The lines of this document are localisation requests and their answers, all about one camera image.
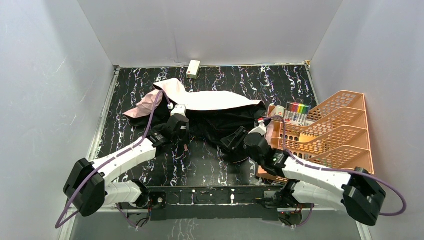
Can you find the pink and black folding umbrella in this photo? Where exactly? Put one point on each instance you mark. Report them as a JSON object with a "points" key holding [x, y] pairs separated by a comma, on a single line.
{"points": [[212, 115]]}

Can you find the aluminium table frame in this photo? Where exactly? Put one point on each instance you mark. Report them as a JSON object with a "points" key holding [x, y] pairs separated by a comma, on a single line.
{"points": [[202, 164]]}

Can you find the white eraser in organizer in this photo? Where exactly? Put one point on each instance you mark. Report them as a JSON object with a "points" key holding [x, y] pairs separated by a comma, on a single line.
{"points": [[278, 111]]}

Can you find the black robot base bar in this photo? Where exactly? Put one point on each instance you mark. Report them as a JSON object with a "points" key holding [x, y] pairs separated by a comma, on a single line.
{"points": [[221, 202]]}

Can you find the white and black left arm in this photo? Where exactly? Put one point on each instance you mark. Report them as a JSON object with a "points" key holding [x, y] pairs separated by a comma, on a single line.
{"points": [[91, 185]]}

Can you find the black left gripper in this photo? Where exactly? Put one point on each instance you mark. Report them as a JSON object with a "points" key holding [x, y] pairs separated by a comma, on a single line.
{"points": [[183, 131]]}

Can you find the pack of coloured markers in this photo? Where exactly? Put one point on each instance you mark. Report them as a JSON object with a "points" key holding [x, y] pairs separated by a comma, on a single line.
{"points": [[296, 113]]}

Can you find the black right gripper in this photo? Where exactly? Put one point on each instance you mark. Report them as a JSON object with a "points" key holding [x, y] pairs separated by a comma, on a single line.
{"points": [[235, 139]]}

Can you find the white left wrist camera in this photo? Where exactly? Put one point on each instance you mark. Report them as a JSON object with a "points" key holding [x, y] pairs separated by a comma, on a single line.
{"points": [[178, 109]]}

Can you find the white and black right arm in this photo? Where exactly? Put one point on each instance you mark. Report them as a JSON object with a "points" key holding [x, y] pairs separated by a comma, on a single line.
{"points": [[356, 192]]}

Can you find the small white box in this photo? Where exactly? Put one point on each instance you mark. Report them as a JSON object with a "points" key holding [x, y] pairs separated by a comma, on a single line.
{"points": [[193, 69]]}

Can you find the orange plastic desk organizer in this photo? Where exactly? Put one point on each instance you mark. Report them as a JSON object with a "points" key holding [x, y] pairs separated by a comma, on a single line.
{"points": [[336, 134]]}

